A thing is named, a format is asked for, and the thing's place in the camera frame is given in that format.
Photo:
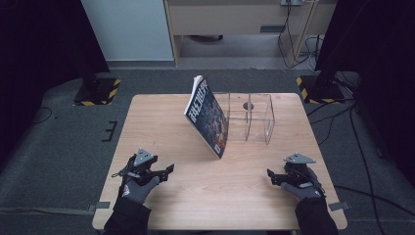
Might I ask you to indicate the dark illustrated magazine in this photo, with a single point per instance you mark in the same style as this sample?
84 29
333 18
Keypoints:
208 120

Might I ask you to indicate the striped black stand base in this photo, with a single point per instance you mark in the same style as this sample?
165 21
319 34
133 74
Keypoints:
321 93
98 93

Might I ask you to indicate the black stand pole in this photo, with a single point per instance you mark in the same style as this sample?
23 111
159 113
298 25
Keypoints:
328 70

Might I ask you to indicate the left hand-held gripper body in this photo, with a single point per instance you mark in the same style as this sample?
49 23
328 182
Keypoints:
142 166

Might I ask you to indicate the person's right hand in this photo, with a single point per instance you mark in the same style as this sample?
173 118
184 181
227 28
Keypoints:
303 192

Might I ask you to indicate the person's left hand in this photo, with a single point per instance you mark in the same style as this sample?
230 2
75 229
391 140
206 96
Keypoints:
137 192

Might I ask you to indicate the light wooden desk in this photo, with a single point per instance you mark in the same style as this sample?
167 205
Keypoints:
228 16

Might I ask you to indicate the grey desk label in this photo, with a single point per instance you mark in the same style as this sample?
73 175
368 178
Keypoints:
272 28

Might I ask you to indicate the black curtain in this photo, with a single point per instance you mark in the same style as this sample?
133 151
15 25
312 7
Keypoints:
39 49
385 65

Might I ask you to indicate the clear acrylic divided organizer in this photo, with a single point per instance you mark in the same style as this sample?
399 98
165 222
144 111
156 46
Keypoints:
261 130

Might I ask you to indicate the white cabinet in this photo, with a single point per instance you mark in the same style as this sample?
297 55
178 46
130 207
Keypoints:
127 29

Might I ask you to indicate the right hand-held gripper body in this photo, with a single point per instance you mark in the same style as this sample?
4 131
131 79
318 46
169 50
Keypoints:
298 171

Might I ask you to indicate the grey power strip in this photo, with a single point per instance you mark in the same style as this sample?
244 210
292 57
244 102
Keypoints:
292 2

